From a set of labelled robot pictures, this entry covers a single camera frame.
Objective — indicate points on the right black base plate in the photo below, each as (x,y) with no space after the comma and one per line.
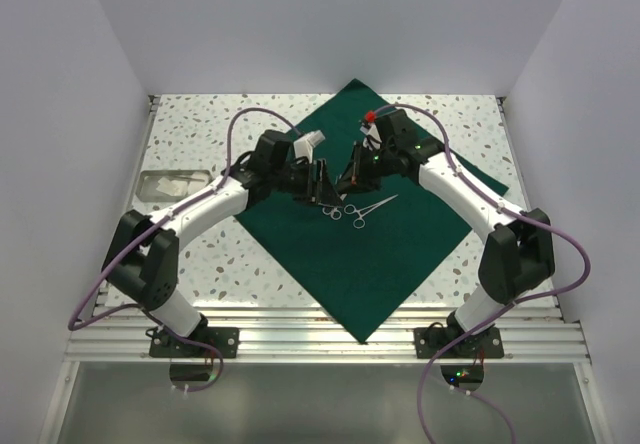
(444,342)

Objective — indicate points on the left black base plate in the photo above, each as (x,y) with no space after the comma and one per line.
(198,345)

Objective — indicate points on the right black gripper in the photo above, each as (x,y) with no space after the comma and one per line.
(355,179)

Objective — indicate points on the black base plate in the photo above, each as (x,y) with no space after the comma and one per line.
(198,345)
(444,342)

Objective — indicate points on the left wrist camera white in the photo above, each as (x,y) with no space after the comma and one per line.
(305,145)

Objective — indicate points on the steel surgical scissors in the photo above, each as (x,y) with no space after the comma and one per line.
(335,213)

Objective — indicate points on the green surgical drape cloth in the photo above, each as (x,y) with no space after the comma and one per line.
(359,276)

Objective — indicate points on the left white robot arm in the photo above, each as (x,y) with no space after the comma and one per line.
(143,259)

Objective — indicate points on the steel scalpel handle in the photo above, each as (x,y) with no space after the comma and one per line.
(198,177)

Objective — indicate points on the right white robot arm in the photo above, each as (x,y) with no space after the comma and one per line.
(518,253)

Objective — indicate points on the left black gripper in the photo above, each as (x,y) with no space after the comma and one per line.
(318,190)

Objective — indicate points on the right wrist camera red-capped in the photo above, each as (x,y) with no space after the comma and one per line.
(372,138)

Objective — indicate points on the steel hemostat forceps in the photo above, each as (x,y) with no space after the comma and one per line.
(360,214)

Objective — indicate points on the steel instrument tray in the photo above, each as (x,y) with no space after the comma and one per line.
(146,185)

